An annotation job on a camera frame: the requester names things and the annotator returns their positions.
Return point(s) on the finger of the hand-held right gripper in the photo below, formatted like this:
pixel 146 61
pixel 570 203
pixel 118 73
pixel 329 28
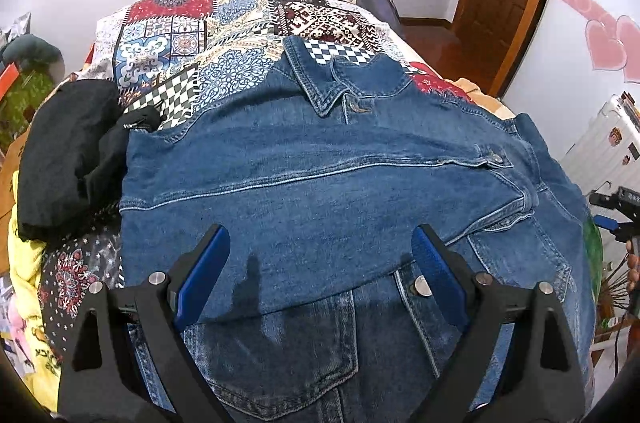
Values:
pixel 606 221
pixel 605 200

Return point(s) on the blue denim jacket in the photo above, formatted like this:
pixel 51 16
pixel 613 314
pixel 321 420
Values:
pixel 325 183

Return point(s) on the cream bed sheet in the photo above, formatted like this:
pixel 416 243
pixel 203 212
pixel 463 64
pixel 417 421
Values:
pixel 492 105

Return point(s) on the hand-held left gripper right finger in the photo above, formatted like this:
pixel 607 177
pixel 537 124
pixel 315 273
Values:
pixel 440 275

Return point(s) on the green patterned cover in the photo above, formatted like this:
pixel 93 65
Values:
pixel 25 103

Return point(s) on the black cloth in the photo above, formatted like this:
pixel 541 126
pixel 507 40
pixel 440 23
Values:
pixel 65 143

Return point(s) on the yellow printed cloth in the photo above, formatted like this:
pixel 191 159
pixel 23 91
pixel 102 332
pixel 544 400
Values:
pixel 30 263

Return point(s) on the patchwork printed bedspread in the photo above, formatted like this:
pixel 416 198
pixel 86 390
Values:
pixel 165 38

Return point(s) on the white suitcase with stickers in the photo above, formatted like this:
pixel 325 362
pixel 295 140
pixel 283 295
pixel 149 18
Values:
pixel 610 138

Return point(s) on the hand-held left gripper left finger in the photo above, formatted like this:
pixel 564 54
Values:
pixel 200 275

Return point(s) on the grey cushion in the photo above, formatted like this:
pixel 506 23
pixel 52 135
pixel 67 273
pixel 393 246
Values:
pixel 35 50

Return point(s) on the small wooden table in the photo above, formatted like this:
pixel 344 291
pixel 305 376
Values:
pixel 10 183

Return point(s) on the pink heart wall stickers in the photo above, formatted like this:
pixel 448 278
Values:
pixel 607 45

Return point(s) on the orange box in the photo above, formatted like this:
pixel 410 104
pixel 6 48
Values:
pixel 7 80

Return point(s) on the purple grey backpack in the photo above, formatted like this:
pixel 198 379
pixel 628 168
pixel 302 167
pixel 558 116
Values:
pixel 377 0

